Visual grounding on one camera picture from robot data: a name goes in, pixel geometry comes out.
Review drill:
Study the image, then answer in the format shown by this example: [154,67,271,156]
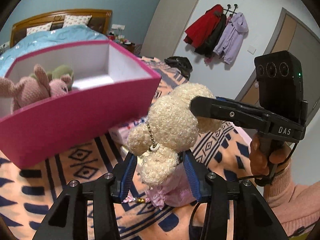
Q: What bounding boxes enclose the cream curly plush dog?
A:
[126,82,221,209]

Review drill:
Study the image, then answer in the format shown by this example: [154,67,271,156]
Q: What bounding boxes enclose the pink right sleeve forearm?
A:
[264,164,319,236]

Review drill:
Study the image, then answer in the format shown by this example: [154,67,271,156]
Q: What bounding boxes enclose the wall coat hook rack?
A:
[223,4,238,15]

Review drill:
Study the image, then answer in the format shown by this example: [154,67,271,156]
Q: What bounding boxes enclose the dark folded clothes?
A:
[164,56,193,80]

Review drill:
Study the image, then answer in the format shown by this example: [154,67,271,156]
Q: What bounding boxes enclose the orange patterned blanket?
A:
[0,56,261,240]

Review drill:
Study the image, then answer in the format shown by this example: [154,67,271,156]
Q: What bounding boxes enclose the patterned pillow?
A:
[62,15,92,28]
[26,22,52,36]

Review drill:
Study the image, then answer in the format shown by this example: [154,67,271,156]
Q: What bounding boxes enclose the black right camera box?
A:
[254,50,304,123]

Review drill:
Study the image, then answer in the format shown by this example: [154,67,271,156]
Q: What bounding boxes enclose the wooden nightstand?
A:
[106,31,136,53]

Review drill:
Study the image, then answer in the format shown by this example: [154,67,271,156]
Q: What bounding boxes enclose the green plush frog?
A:
[29,64,74,94]

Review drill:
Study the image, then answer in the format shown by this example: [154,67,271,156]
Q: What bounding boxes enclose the right hand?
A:
[249,134,291,176]

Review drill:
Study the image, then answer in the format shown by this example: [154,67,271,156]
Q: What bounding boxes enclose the pink cardboard box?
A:
[1,40,161,169]

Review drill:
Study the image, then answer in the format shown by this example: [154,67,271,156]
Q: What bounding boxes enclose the left patterned pillow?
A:
[26,22,52,36]

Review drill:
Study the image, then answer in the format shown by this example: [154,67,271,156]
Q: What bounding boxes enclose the black jacket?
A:
[194,14,227,58]

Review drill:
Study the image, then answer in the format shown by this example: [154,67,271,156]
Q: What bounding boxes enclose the right patterned pillow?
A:
[62,15,92,28]

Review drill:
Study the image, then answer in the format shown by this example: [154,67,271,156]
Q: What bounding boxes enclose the red jacket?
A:
[184,4,223,48]

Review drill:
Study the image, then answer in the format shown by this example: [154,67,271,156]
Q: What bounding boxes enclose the wooden door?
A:
[235,7,320,126]

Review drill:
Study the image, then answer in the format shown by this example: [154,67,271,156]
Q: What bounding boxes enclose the pink knitted plush rabbit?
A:
[1,76,67,112]

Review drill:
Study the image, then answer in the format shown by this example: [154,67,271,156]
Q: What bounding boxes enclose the blue floral duvet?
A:
[1,25,107,77]

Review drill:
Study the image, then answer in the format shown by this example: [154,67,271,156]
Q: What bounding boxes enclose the lilac hooded jacket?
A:
[213,12,248,64]

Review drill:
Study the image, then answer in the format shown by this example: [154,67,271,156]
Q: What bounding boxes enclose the wooden bed headboard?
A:
[10,9,113,48]

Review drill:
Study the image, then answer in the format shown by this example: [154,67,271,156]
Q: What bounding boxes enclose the pink white packet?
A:
[108,116,146,145]

